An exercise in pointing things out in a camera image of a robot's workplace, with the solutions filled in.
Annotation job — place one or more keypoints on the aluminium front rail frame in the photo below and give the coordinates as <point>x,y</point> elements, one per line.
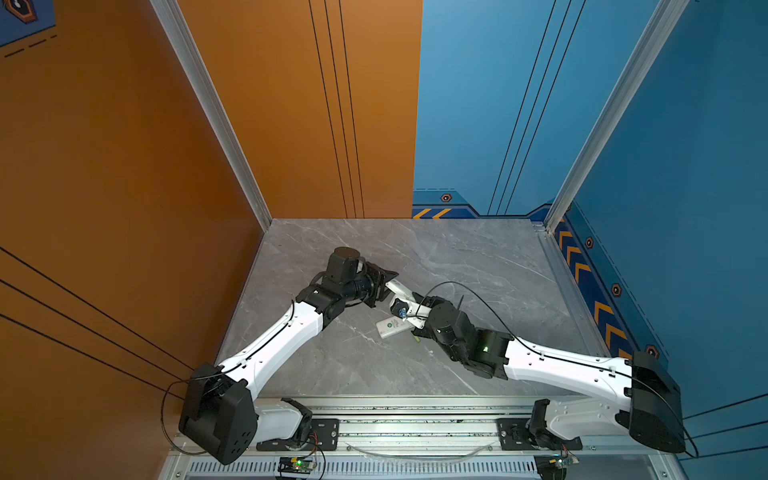
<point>429,437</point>

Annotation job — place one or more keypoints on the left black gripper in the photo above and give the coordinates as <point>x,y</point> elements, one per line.
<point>379,278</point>

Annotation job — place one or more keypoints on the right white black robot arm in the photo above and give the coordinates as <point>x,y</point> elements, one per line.
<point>634,396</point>

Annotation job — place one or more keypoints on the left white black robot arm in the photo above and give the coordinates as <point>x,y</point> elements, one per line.
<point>222,413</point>

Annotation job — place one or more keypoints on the right aluminium corner post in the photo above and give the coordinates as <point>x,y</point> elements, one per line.
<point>652,40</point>

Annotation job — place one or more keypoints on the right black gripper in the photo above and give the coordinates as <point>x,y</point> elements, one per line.
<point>433,304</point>

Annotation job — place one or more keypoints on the left green circuit board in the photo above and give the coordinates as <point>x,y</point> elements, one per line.
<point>296,467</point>

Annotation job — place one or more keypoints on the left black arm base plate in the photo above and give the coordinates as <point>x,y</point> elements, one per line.
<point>324,432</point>

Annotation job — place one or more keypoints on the right small circuit board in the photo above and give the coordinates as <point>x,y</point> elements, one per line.
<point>564,460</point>

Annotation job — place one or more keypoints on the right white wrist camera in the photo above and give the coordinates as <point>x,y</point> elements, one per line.
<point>406,309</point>

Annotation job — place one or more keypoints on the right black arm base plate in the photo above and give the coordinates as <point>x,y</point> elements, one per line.
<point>527,434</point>

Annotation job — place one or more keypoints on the aluminium corner post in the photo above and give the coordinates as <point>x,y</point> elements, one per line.
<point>177,31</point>
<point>652,40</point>

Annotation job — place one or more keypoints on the left aluminium corner post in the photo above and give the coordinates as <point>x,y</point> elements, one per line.
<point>177,31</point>

